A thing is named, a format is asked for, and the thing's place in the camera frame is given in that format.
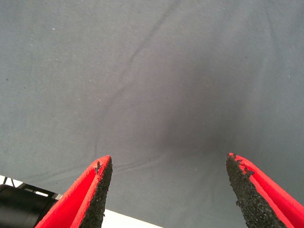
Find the black metal frame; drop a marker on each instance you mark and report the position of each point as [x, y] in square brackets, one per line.
[31, 188]

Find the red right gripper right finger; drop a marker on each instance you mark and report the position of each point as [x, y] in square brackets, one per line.
[266, 204]

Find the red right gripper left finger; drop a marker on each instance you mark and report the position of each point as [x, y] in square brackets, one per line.
[80, 202]

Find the dark grey table cloth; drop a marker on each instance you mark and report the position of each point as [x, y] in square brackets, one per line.
[142, 71]

